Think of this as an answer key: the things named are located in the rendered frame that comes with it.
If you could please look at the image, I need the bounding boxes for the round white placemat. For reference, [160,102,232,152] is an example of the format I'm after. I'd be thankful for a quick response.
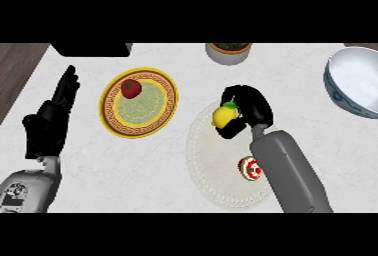
[185,99,278,211]

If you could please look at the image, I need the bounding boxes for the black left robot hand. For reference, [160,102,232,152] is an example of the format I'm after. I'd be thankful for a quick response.
[21,64,82,160]

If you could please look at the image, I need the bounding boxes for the white and blue bowl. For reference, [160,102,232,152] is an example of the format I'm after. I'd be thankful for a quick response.
[322,46,378,120]

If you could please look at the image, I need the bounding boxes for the red tomato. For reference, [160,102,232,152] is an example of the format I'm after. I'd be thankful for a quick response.
[120,78,144,100]

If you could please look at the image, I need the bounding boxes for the grey plant pot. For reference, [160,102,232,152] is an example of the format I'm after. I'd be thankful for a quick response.
[204,42,255,66]

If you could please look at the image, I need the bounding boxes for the red and white can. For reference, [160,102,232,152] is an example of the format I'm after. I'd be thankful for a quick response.
[238,155,265,182]

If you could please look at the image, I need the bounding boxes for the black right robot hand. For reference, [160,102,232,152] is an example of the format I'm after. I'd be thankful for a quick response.
[216,84,278,140]

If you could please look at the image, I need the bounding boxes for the yellow lemon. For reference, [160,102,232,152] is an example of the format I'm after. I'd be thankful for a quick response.
[212,101,240,130]

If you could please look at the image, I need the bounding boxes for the yellow patterned plate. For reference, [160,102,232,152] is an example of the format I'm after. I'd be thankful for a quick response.
[100,67,181,139]

